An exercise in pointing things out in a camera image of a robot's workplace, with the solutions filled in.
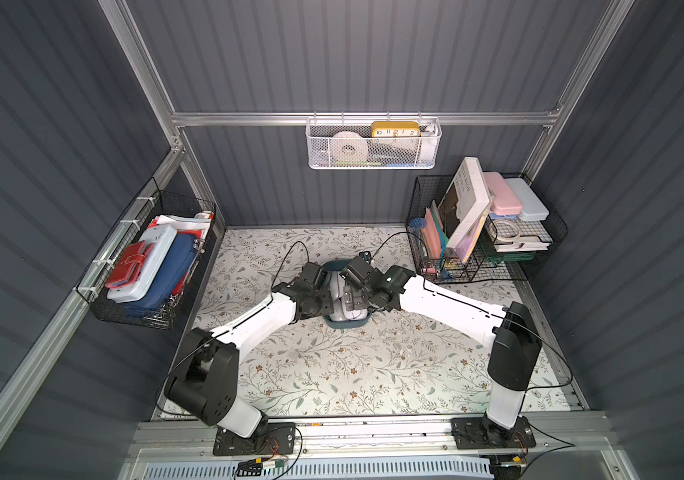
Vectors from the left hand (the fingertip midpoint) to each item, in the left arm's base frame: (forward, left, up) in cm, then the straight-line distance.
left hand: (325, 305), depth 88 cm
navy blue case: (-4, +34, +23) cm, 41 cm away
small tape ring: (+19, -56, +12) cm, 61 cm away
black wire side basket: (+17, +38, +21) cm, 47 cm away
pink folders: (+31, -38, -3) cm, 49 cm away
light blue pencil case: (+26, -66, +15) cm, 72 cm away
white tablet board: (+21, -42, +24) cm, 53 cm away
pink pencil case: (+28, -57, +16) cm, 66 cm away
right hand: (-1, -14, +5) cm, 15 cm away
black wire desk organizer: (+15, -56, +2) cm, 58 cm away
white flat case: (+3, +37, +27) cm, 46 cm away
